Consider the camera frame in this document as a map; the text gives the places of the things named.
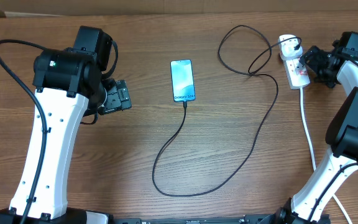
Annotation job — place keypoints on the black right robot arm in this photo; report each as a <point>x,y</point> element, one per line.
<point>341,157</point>

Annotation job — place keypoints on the white USB wall charger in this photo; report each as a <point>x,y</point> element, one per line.
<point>290,47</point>

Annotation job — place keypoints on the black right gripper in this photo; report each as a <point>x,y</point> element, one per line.
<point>318,54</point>

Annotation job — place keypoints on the black Samsung Galaxy smartphone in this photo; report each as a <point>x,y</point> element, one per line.
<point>182,80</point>

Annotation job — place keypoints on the white power strip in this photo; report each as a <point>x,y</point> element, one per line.
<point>296,73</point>

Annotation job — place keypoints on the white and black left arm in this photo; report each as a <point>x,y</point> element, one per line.
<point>68,85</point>

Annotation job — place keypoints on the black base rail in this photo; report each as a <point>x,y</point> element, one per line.
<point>247,219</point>

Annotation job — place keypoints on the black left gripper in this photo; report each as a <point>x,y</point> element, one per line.
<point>119,96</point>

